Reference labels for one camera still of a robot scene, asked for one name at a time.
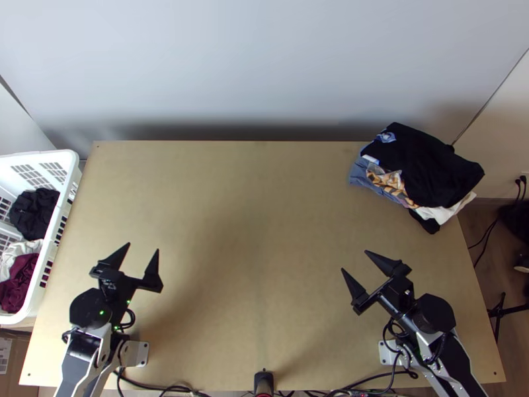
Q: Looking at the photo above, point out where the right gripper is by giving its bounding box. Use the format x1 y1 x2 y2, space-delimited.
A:
340 249 415 320

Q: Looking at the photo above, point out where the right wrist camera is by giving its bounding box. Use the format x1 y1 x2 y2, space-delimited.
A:
394 285 415 310

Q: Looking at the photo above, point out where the pile of folded clothes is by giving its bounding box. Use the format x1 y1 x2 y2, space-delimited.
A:
346 121 485 236

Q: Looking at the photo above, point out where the white laundry basket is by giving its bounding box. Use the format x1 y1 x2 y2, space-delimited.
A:
0 150 80 327

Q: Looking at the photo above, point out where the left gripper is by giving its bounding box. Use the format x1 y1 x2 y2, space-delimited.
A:
89 242 164 306

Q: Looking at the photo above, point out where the black cable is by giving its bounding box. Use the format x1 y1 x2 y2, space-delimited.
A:
114 365 199 397
467 216 500 267

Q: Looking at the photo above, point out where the black tripod stand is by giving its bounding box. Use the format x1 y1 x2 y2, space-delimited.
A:
487 291 529 344

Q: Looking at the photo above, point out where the black garment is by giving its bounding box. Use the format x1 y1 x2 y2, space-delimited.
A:
9 188 61 241

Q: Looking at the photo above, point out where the maroon garment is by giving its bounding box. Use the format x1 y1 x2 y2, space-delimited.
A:
0 253 40 314

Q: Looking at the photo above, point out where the cardboard box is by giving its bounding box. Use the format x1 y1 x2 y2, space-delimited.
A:
0 330 35 376

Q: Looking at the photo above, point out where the white garment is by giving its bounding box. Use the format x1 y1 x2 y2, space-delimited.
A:
0 239 45 282

